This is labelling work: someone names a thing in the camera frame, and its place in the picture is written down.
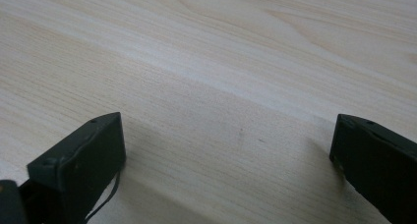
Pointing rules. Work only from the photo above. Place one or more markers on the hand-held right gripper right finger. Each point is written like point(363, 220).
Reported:
point(377, 161)

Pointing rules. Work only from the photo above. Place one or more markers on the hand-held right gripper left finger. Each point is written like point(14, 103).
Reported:
point(78, 158)

